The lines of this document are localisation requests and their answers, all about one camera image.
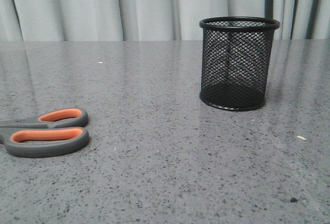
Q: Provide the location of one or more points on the grey orange-handled scissors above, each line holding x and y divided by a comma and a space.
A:
55, 133

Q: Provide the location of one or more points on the black mesh pen bucket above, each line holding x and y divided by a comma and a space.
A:
235, 61

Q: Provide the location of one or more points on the grey pleated curtain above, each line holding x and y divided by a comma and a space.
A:
147, 20

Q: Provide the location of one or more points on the small black crumb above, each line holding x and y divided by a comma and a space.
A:
293, 199

